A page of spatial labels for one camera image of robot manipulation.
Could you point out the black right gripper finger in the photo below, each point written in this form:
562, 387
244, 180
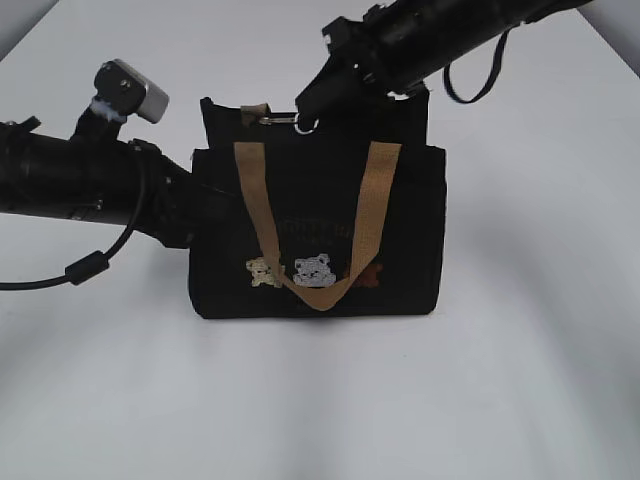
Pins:
333, 91

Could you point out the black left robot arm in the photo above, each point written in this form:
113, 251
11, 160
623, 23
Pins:
107, 182

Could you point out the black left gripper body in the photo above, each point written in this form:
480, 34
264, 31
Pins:
176, 203

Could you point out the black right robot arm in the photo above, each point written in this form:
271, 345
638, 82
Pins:
394, 47

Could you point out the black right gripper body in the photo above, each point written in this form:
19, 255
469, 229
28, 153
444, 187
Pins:
354, 48

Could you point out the black canvas tote bag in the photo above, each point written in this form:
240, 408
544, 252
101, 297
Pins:
313, 183

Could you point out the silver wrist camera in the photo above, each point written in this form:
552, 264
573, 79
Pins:
126, 91

